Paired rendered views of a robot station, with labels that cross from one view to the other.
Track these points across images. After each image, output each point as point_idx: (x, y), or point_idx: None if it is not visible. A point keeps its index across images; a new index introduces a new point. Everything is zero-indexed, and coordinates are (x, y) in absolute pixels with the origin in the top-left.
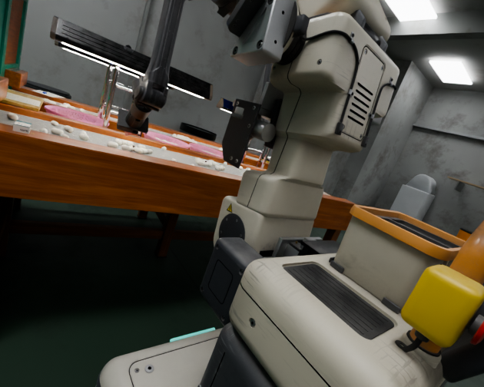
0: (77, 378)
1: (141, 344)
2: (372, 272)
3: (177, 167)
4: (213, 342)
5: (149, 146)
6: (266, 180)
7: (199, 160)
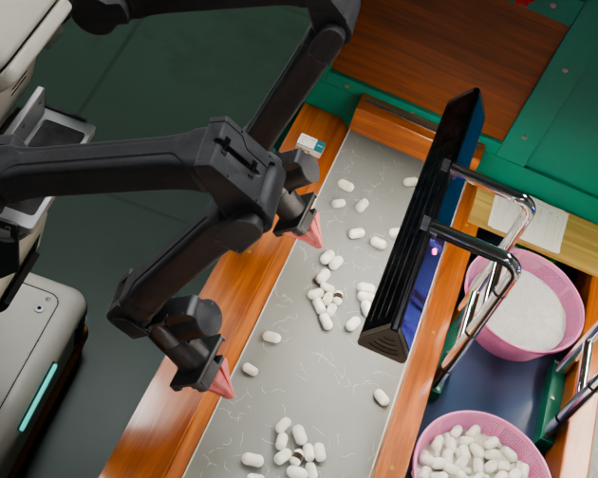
0: (140, 367)
1: None
2: None
3: (210, 286)
4: (2, 391)
5: (400, 378)
6: None
7: (295, 429)
